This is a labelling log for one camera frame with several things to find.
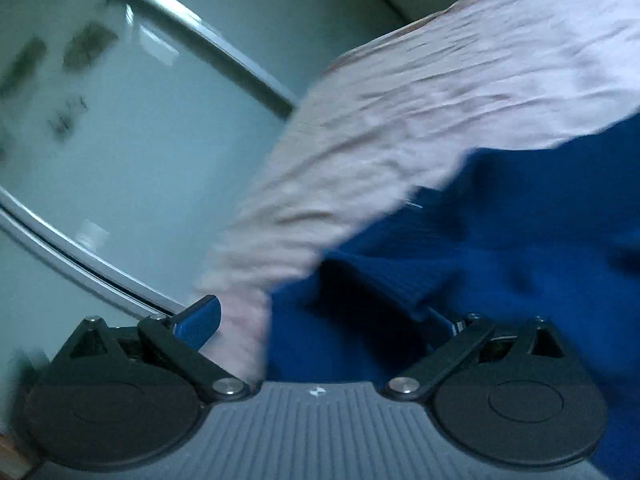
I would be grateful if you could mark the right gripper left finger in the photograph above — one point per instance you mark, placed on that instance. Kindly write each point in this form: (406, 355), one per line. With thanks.
(177, 340)

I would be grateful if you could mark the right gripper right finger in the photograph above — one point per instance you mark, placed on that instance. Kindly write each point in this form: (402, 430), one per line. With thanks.
(451, 340)

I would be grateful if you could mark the blue beaded sweater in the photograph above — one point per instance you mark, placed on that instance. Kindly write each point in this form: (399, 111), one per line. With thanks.
(514, 234)

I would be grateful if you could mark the glass wardrobe sliding door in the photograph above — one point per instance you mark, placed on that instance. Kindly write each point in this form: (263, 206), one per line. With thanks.
(129, 132)

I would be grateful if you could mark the pink wrinkled bed sheet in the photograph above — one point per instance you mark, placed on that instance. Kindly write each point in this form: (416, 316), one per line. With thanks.
(402, 111)

